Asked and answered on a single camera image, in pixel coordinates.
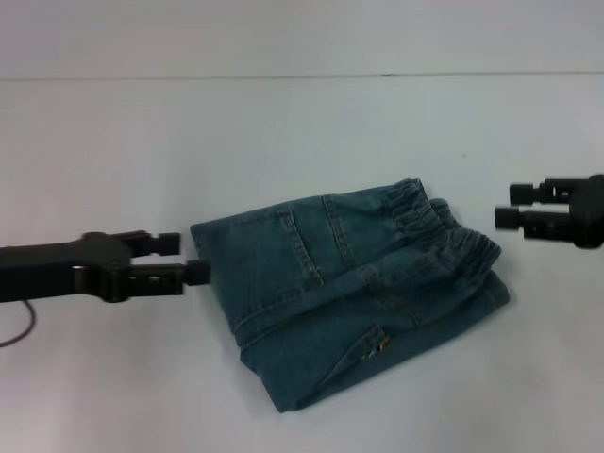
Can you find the blue denim shorts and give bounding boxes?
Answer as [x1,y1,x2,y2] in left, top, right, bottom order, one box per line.
[189,176,512,416]

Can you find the dark reddish cable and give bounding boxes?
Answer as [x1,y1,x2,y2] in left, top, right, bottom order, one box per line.
[0,301,40,349]

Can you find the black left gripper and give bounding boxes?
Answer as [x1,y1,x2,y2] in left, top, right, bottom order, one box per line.
[0,229,211,305]

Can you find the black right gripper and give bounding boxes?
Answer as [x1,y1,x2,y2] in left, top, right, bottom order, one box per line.
[494,173,604,251]

